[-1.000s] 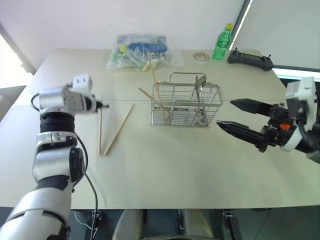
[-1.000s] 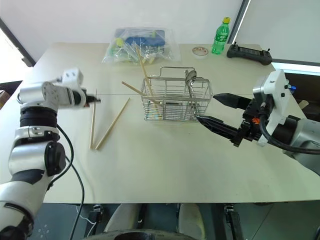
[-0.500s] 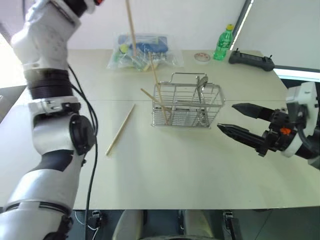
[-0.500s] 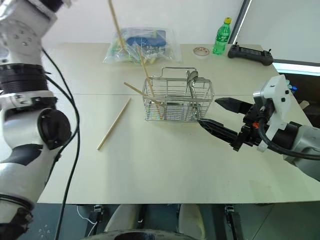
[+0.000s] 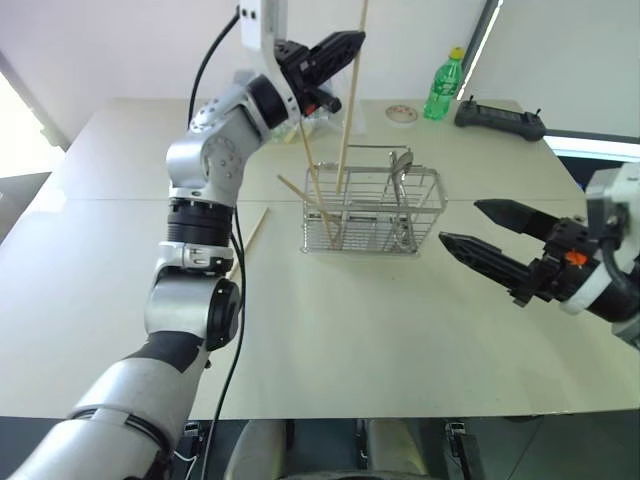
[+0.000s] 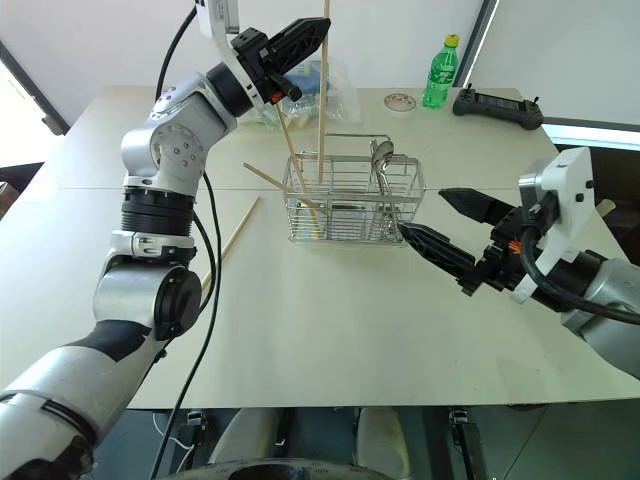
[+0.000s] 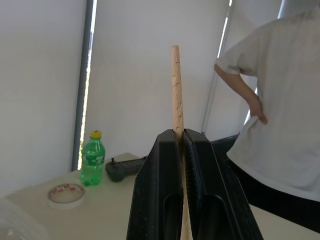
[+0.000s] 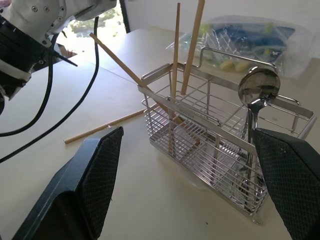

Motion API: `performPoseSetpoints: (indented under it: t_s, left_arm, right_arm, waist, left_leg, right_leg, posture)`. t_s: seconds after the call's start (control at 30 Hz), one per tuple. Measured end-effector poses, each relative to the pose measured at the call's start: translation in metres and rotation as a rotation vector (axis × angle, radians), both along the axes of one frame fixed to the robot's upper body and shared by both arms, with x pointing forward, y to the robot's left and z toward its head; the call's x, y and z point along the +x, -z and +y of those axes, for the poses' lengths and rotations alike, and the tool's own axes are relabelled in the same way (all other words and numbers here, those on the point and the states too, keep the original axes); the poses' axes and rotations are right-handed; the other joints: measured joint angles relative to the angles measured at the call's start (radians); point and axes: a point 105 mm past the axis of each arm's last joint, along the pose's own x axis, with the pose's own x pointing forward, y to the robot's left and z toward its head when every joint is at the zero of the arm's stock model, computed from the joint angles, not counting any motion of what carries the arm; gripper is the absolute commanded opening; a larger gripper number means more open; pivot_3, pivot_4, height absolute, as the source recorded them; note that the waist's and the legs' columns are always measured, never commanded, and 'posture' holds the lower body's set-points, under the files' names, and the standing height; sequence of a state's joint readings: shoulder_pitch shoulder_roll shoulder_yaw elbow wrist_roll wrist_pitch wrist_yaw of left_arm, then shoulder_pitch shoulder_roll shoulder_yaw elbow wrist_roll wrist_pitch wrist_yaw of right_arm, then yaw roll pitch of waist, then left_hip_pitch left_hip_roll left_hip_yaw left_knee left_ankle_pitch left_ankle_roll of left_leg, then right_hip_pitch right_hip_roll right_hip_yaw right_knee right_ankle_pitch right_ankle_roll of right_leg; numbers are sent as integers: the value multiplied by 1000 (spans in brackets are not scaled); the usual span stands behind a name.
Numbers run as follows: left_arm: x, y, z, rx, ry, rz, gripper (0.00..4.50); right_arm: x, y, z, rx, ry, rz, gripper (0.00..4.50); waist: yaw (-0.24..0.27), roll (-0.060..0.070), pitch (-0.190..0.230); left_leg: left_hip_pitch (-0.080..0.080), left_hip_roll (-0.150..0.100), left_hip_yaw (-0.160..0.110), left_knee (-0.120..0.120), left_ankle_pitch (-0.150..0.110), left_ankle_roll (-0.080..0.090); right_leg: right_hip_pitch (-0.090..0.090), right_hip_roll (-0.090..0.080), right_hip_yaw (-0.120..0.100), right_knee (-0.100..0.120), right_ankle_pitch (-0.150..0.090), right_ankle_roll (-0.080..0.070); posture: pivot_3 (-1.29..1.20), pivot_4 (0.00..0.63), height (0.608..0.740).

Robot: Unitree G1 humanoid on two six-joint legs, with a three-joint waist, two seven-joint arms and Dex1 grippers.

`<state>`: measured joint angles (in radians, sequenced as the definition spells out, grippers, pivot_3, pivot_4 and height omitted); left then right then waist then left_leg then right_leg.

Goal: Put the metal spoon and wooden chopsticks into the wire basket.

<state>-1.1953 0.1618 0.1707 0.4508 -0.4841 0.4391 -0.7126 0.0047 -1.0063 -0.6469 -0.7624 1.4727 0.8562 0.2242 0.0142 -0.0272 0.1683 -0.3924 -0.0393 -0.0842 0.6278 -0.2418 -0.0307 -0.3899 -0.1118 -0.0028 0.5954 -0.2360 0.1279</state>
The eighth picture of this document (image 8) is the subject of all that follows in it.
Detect stainless steel wire basket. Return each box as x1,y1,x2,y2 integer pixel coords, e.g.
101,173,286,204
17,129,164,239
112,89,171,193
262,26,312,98
137,46,315,225

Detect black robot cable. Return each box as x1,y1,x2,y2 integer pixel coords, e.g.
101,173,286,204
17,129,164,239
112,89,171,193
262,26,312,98
0,16,101,163
0,33,60,138

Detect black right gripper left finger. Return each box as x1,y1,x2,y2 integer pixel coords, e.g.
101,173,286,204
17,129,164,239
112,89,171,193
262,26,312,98
12,126,125,240

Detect metal spoon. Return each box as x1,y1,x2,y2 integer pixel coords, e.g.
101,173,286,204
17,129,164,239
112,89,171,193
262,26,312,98
237,66,281,208

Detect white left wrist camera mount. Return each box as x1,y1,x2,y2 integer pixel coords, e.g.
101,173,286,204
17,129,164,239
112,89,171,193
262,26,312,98
0,59,33,101

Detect dark window frame post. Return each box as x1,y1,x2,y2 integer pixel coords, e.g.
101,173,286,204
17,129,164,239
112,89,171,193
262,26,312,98
119,0,131,34

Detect black cable tie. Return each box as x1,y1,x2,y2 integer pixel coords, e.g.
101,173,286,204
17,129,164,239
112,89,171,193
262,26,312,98
46,48,79,68

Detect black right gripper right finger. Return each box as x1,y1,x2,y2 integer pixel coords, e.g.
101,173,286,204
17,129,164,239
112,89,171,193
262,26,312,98
252,127,320,240

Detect clear plastic bag with items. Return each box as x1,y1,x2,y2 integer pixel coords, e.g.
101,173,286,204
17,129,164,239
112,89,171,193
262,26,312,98
166,14,320,79

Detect wooden chopstick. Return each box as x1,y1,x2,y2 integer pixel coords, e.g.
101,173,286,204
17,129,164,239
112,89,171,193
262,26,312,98
180,0,206,96
167,2,181,157
63,108,146,145
89,32,201,148

